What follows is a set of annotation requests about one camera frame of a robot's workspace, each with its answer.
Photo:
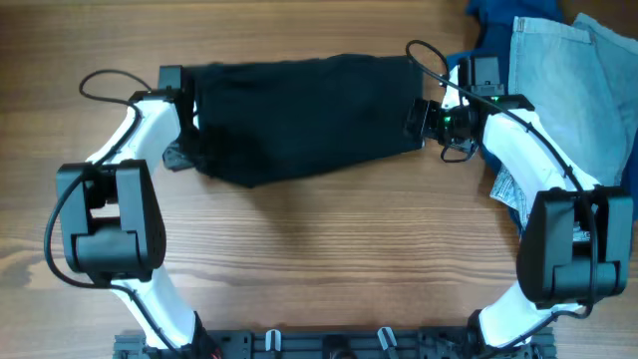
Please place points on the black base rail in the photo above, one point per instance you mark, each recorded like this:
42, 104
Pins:
428, 342

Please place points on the black shorts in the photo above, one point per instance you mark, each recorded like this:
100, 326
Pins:
265, 122

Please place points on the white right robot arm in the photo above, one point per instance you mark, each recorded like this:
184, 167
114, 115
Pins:
575, 246

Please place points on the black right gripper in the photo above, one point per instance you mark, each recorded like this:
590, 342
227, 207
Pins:
416, 118

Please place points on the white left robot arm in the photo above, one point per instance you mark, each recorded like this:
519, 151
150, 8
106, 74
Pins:
106, 231

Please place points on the light blue denim shorts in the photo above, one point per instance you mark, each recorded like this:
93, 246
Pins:
573, 100

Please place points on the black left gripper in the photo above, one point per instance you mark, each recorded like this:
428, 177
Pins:
184, 113

